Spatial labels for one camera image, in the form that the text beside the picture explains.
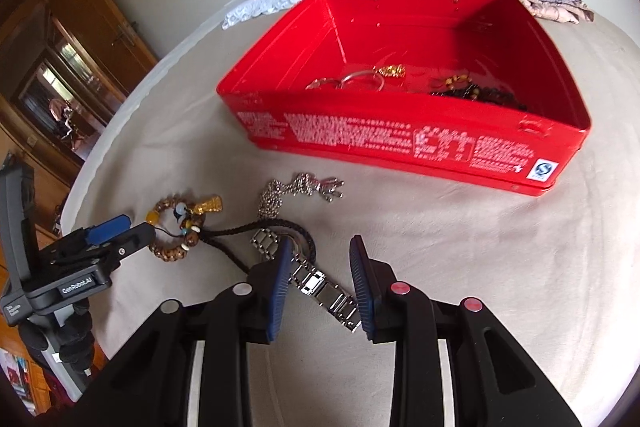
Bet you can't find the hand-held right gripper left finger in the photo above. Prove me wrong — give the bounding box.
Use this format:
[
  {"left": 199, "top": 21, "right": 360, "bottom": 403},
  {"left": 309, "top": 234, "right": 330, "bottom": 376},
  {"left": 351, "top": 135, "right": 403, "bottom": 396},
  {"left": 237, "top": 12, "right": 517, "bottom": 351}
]
[{"left": 90, "top": 237, "right": 294, "bottom": 427}]

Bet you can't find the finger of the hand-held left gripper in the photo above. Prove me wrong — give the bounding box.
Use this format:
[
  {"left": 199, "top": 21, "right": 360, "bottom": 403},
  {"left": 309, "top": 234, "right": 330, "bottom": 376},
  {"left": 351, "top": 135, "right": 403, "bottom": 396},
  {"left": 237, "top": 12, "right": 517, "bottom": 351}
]
[
  {"left": 99, "top": 223, "right": 157, "bottom": 266},
  {"left": 81, "top": 215, "right": 133, "bottom": 245}
]

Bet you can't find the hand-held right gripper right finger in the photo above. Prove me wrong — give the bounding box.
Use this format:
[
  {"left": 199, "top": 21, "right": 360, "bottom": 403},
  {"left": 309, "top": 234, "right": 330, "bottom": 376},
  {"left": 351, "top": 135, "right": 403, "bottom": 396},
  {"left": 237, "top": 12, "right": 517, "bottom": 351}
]
[{"left": 348, "top": 234, "right": 581, "bottom": 427}]

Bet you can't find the brown wooden bead bracelet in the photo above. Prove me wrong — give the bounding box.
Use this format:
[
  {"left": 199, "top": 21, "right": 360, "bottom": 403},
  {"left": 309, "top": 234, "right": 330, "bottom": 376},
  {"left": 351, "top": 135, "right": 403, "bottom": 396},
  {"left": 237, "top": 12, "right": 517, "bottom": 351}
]
[{"left": 145, "top": 194, "right": 207, "bottom": 264}]

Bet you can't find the silver metal watch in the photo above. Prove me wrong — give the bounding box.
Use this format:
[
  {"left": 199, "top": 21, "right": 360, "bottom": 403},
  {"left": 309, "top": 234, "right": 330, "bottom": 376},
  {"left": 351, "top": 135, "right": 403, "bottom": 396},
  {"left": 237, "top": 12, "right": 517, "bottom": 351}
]
[{"left": 249, "top": 227, "right": 364, "bottom": 334}]

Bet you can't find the large red tin box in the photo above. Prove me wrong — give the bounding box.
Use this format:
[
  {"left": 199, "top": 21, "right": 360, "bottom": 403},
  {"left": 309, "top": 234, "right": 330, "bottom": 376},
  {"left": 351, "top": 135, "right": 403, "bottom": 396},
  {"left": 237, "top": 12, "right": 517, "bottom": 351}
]
[{"left": 216, "top": 0, "right": 592, "bottom": 198}]

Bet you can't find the wide silver bangle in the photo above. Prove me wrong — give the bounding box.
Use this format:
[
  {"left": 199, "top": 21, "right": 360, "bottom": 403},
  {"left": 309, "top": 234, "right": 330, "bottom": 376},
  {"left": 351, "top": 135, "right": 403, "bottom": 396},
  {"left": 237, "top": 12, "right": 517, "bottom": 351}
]
[{"left": 306, "top": 77, "right": 347, "bottom": 91}]

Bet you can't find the thin silver ring bangle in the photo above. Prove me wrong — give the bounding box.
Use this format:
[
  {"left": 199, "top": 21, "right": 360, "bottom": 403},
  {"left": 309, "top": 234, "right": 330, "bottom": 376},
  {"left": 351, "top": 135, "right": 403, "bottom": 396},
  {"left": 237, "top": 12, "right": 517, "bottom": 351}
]
[{"left": 341, "top": 70, "right": 387, "bottom": 91}]

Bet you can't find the multicoloured bead bracelet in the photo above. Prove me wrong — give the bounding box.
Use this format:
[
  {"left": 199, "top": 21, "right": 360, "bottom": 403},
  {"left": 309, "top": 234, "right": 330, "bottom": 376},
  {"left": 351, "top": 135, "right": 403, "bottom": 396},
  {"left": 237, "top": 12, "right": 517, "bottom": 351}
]
[{"left": 432, "top": 74, "right": 475, "bottom": 92}]

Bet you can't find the dark bead bracelet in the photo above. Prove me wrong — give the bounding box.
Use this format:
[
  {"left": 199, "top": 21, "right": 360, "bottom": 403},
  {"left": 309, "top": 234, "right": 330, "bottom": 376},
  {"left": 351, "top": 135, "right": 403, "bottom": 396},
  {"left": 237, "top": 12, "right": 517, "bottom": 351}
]
[{"left": 431, "top": 83, "right": 527, "bottom": 111}]

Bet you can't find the person's left hand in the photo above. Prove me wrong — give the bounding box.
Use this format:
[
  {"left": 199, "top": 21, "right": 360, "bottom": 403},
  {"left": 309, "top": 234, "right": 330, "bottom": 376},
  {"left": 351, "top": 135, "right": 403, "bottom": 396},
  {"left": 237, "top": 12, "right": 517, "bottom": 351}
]
[{"left": 20, "top": 303, "right": 96, "bottom": 376}]

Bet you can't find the golden charm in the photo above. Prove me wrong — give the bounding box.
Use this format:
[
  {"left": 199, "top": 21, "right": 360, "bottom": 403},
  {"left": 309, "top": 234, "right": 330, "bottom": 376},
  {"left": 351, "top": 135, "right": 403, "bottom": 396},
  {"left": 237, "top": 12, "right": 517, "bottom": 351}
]
[{"left": 191, "top": 192, "right": 224, "bottom": 216}]

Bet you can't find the wooden wardrobe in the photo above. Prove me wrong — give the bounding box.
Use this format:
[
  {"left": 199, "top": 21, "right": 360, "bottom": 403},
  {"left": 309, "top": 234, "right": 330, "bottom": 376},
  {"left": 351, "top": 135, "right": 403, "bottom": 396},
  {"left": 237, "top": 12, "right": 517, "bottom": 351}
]
[{"left": 0, "top": 0, "right": 161, "bottom": 258}]

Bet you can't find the white lace cloth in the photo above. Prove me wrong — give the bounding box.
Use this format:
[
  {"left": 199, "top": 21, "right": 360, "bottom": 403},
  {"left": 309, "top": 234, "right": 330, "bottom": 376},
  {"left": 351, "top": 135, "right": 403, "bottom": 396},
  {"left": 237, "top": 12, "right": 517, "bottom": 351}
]
[{"left": 221, "top": 0, "right": 348, "bottom": 31}]

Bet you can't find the black braided cord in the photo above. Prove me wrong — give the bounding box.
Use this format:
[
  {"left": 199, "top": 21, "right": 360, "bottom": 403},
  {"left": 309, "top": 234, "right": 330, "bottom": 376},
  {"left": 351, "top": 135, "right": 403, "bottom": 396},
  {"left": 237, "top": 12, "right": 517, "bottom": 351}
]
[{"left": 199, "top": 217, "right": 319, "bottom": 279}]

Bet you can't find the silver rhinestone chain necklace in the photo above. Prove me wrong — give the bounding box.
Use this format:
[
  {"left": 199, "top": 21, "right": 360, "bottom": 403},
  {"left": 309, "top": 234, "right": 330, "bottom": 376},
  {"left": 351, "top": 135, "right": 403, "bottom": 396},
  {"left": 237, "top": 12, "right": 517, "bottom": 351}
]
[{"left": 257, "top": 172, "right": 347, "bottom": 221}]

